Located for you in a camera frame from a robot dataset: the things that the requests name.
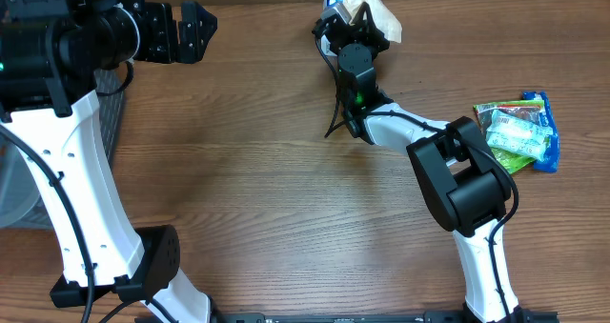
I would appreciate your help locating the blue snack packet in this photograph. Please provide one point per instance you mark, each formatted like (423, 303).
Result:
(550, 162)

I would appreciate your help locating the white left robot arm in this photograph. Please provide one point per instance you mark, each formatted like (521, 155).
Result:
(50, 110)

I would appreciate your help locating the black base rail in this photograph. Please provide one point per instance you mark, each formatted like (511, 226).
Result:
(524, 316)

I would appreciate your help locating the white barcode scanner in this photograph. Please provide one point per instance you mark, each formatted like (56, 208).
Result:
(326, 44)

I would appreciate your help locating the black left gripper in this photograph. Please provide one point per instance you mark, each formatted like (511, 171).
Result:
(167, 48)

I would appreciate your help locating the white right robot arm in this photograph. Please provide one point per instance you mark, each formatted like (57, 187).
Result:
(463, 185)

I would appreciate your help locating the green candy packet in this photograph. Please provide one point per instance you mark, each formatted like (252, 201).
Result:
(523, 109)

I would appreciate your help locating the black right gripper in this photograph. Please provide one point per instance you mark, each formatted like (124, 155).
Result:
(369, 32)

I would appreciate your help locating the beige nut snack bag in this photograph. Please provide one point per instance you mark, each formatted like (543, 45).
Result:
(383, 18)

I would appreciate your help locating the grey plastic basket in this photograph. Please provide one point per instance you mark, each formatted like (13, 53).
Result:
(21, 203)

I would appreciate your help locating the teal snack packet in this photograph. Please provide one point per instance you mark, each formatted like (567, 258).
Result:
(518, 136)

